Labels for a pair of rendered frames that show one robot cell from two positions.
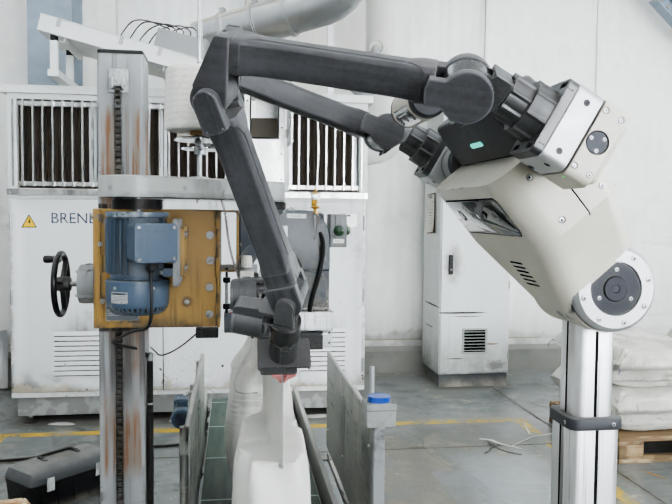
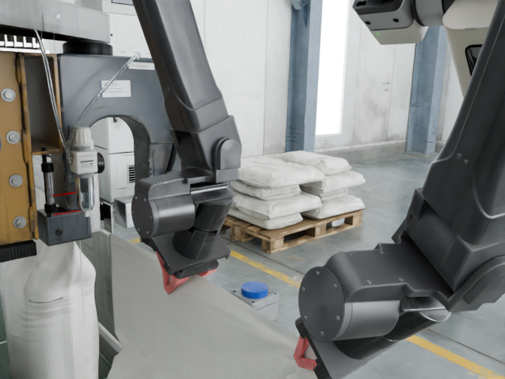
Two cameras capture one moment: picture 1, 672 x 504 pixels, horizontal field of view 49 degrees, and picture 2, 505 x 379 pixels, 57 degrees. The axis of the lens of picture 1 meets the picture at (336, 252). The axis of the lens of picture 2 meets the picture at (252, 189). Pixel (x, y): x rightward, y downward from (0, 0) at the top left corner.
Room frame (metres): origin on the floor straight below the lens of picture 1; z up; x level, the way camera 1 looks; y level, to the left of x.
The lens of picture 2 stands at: (1.09, 0.41, 1.30)
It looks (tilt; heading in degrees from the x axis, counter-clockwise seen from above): 13 degrees down; 327
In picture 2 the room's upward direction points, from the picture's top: 1 degrees clockwise
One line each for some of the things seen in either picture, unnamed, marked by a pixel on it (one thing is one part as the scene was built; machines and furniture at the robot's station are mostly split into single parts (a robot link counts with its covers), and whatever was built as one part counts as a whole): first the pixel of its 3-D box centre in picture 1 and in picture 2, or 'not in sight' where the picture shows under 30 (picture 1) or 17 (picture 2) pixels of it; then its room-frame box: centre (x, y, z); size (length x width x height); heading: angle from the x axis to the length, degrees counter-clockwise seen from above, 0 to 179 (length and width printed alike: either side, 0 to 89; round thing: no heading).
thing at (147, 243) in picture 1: (152, 247); not in sight; (1.70, 0.43, 1.25); 0.10 x 0.08 x 0.12; 123
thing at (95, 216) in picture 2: not in sight; (90, 199); (1.98, 0.21, 1.08); 0.03 x 0.01 x 0.13; 98
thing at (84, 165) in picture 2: (248, 284); (86, 171); (1.91, 0.23, 1.14); 0.05 x 0.04 x 0.16; 98
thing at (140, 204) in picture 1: (137, 205); not in sight; (1.78, 0.49, 1.35); 0.12 x 0.12 x 0.04
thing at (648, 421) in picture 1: (622, 406); (259, 212); (4.29, -1.71, 0.20); 0.66 x 0.44 x 0.12; 8
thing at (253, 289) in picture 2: (378, 399); (254, 291); (1.90, -0.12, 0.84); 0.06 x 0.06 x 0.02
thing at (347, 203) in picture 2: not in sight; (327, 204); (4.21, -2.39, 0.20); 0.67 x 0.43 x 0.15; 98
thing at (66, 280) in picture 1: (59, 283); not in sight; (1.97, 0.75, 1.13); 0.18 x 0.11 x 0.18; 8
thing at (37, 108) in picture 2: (229, 239); (25, 101); (2.04, 0.30, 1.26); 0.22 x 0.05 x 0.16; 8
